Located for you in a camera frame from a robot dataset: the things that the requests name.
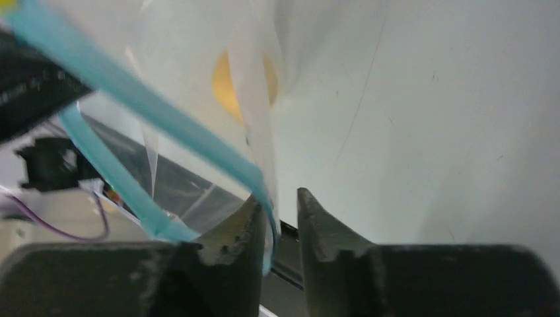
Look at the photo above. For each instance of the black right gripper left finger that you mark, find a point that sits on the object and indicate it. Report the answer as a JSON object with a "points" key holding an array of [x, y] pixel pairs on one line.
{"points": [[71, 279]]}

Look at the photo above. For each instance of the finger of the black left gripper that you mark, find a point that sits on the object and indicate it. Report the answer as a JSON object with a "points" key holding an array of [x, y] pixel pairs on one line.
{"points": [[33, 87]]}

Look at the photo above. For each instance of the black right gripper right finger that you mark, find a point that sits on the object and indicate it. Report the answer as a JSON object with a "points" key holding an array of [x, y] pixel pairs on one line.
{"points": [[344, 274]]}

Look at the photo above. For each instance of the clear zip bag blue zipper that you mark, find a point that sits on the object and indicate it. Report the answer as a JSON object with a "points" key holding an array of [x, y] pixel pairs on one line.
{"points": [[248, 93]]}

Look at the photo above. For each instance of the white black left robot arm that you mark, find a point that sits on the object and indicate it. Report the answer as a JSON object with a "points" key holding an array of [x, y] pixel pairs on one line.
{"points": [[49, 191]]}

